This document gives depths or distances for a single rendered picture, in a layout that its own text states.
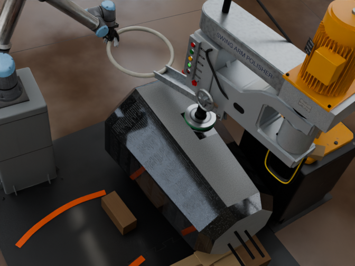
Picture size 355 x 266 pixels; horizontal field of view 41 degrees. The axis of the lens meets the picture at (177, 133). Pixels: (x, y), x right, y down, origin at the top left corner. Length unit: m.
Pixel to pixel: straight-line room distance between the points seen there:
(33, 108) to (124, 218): 1.02
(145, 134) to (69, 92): 1.42
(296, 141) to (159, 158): 0.98
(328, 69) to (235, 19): 0.70
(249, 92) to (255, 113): 0.12
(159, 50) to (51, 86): 1.17
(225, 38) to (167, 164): 0.97
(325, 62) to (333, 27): 0.14
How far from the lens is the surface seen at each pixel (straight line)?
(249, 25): 2.55
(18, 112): 3.16
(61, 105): 4.32
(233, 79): 2.66
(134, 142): 3.21
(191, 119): 3.13
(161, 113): 3.17
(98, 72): 4.62
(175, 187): 2.98
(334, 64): 2.05
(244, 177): 2.95
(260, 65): 2.40
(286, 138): 2.53
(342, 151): 3.45
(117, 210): 3.51
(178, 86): 3.10
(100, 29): 3.13
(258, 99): 2.53
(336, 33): 2.06
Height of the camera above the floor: 3.17
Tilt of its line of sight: 50 degrees down
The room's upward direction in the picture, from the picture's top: 11 degrees clockwise
